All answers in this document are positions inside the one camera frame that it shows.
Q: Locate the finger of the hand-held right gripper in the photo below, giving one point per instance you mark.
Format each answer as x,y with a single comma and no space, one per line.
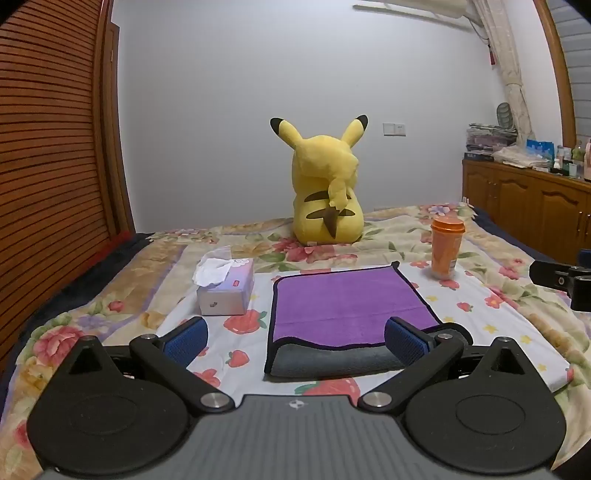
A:
561,277

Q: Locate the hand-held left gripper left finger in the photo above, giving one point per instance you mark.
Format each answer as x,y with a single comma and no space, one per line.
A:
187,342

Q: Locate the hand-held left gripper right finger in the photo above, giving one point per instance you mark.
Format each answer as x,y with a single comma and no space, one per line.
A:
406,342

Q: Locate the purple and grey towel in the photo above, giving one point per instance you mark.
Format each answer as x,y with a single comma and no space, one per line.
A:
341,300

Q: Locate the white tissue box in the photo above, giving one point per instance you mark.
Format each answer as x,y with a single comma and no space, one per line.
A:
226,295

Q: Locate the white strawberry print cloth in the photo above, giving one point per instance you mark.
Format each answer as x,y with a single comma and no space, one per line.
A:
475,314

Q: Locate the wooden cabinet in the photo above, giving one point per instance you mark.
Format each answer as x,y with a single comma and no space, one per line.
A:
521,203

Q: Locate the floral bed sheet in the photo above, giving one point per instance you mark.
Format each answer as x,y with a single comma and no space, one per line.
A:
115,286

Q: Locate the orange cup with lid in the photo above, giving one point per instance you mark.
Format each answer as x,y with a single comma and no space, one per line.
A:
445,251

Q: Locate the small white bottle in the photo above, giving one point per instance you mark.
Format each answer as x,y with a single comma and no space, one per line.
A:
559,161

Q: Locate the pink bottle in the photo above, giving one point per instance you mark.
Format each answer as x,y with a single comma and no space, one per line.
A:
588,159

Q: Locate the folded beige cloth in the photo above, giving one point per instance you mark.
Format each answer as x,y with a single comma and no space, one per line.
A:
521,157

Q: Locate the green bottle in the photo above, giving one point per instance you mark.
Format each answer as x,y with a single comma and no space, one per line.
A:
578,151

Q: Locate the blue box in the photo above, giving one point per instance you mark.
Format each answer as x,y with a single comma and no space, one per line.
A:
541,148

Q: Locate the stack of newspapers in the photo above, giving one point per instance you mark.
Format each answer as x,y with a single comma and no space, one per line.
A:
489,138

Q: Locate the yellow plush toy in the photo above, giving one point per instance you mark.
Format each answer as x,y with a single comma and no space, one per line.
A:
325,194

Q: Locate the beige curtain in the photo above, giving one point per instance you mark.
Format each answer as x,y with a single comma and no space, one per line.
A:
508,69

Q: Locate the wooden louvered wardrobe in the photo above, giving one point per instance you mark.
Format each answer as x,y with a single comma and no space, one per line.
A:
51,161

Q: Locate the white air conditioner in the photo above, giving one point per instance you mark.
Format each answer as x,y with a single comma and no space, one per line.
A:
415,8

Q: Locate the white wall switch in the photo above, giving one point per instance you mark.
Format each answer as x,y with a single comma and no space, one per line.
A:
394,129

